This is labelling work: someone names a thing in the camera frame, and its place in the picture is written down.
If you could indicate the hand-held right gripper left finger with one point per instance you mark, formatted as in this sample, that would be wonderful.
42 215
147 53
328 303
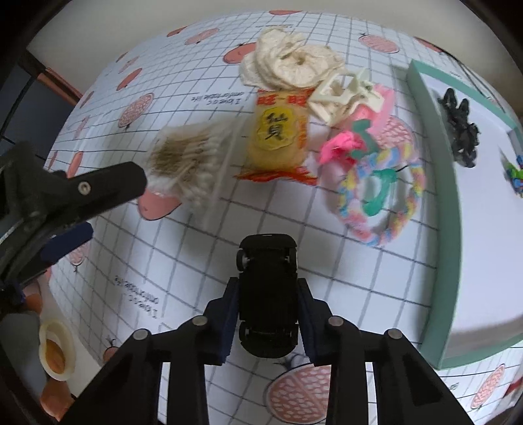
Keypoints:
229 323

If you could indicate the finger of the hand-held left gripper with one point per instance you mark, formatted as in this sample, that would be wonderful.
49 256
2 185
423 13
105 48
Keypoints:
69 243
102 188

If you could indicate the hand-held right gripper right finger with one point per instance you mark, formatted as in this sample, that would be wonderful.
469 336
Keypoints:
307 323

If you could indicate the black toy car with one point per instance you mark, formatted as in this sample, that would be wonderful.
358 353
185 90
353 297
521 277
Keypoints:
267 294

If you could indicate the cotton swab pack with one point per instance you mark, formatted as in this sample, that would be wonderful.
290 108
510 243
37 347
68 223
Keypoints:
184 159

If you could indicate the teal rimmed white box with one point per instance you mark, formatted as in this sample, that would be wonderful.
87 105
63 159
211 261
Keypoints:
474 265

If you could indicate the cream lace scrunchie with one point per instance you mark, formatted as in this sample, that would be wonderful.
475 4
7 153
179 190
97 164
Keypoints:
269 53
310 65

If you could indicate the cream hair claw clip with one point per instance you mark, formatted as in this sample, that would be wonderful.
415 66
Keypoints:
335 98

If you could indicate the grid printed tablecloth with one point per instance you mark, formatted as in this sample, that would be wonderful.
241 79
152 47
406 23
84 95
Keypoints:
122 245

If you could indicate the cream cup with orange content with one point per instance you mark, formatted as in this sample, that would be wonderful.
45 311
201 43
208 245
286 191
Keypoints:
55 351

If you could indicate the green plastic hair clip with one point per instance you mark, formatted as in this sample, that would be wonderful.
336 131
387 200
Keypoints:
361 133
380 190

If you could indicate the yellow snack packet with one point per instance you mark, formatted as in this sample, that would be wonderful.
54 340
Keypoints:
273 135

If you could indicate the green and blue small toy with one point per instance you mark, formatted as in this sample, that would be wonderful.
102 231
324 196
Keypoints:
514 175

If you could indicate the dark wooden frame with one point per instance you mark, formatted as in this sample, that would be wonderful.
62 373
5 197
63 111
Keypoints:
45 86

